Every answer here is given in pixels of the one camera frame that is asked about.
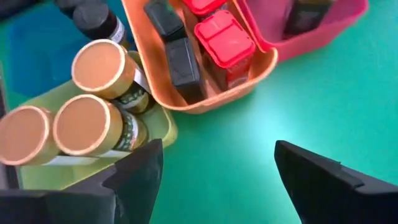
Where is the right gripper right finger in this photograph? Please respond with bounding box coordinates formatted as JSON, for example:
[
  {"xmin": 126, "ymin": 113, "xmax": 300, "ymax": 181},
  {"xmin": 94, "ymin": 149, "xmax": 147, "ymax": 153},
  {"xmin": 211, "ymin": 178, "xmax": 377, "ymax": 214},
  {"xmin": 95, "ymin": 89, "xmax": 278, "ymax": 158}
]
[{"xmin": 273, "ymin": 139, "xmax": 398, "ymax": 224}]

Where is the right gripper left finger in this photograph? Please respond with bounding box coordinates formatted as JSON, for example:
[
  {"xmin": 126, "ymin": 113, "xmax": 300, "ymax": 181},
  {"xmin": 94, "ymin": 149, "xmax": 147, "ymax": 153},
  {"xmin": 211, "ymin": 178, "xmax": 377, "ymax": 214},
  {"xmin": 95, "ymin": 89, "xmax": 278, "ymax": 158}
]
[{"xmin": 0, "ymin": 138, "xmax": 165, "ymax": 224}]

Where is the gold-lid spice jar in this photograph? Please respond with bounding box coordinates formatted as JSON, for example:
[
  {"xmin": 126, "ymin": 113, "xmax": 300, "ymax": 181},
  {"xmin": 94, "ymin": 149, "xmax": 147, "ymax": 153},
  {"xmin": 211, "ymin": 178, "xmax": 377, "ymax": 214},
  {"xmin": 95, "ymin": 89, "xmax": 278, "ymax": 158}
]
[
  {"xmin": 0, "ymin": 105, "xmax": 62, "ymax": 166},
  {"xmin": 70, "ymin": 39, "xmax": 153, "ymax": 114},
  {"xmin": 52, "ymin": 94, "xmax": 149, "ymax": 158}
]

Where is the green pepper tin black lid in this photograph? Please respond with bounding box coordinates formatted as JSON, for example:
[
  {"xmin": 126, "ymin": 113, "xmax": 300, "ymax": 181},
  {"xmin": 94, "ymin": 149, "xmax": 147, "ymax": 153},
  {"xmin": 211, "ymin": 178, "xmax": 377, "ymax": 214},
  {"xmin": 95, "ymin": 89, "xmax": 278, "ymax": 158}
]
[
  {"xmin": 164, "ymin": 37, "xmax": 208, "ymax": 105},
  {"xmin": 143, "ymin": 0, "xmax": 187, "ymax": 43}
]

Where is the green-lid spice jar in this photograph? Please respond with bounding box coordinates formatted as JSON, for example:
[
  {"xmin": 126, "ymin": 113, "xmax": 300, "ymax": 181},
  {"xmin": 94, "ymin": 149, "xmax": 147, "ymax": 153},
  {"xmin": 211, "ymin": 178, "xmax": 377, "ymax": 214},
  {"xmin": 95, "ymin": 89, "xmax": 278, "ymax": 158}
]
[{"xmin": 282, "ymin": 0, "xmax": 335, "ymax": 40}]

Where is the yellow plastic bin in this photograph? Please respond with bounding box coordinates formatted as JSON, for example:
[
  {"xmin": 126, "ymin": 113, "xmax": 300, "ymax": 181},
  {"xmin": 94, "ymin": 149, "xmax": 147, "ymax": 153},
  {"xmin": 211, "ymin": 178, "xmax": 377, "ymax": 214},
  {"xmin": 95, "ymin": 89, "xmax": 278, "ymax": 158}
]
[{"xmin": 17, "ymin": 51, "xmax": 178, "ymax": 190}]

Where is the green table mat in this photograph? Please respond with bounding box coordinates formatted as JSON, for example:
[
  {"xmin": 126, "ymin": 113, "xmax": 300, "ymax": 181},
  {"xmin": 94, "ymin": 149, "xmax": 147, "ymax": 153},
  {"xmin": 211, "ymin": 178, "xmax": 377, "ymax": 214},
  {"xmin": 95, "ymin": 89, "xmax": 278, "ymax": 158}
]
[{"xmin": 0, "ymin": 0, "xmax": 398, "ymax": 224}]

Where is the orange plastic bin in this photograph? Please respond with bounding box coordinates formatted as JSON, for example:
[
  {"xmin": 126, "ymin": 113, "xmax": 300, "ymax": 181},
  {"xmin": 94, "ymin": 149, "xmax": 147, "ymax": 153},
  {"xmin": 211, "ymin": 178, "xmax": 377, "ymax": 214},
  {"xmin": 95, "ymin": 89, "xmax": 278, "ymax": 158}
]
[{"xmin": 121, "ymin": 0, "xmax": 279, "ymax": 114}]

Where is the blue plastic bin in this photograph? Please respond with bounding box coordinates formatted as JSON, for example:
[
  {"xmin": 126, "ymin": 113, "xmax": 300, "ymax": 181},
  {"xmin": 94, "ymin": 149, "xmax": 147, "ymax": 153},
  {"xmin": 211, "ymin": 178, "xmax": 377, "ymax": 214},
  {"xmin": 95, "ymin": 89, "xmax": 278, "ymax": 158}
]
[{"xmin": 0, "ymin": 0, "xmax": 137, "ymax": 100}]

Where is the pink plastic bin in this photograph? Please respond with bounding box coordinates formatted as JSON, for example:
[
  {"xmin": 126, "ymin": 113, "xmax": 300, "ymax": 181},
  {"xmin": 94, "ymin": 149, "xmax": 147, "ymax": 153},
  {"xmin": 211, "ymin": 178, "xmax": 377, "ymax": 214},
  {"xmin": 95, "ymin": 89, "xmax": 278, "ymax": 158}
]
[{"xmin": 234, "ymin": 0, "xmax": 369, "ymax": 63}]

